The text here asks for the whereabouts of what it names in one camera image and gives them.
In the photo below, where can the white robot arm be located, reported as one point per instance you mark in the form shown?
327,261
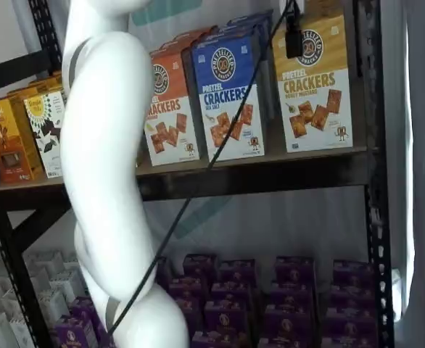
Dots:
103,145

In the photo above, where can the Simple Mills Sweet Thins box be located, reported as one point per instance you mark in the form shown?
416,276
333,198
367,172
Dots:
47,137

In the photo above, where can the wooden shelf board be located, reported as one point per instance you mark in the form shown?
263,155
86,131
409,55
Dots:
274,157

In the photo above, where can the orange brown snack box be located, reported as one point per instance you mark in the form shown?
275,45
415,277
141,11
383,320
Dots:
6,145
27,93
47,81

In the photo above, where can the orange pretzel crackers box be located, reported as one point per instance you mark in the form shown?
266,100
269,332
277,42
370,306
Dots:
172,127
176,45
194,33

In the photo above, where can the black metal shelf rack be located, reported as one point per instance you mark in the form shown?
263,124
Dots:
252,183

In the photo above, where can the blue pretzel crackers box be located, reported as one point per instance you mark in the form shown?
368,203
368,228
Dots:
230,119
250,18
234,30

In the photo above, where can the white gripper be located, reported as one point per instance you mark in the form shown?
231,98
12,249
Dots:
300,5

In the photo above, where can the purple snack box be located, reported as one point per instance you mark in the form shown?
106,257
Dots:
219,341
192,313
83,311
74,333
284,343
351,322
189,290
288,322
237,272
230,293
199,267
353,272
227,318
292,295
352,297
294,271
349,342

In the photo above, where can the yellow pretzel crackers box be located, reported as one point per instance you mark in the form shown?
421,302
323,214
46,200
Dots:
317,108

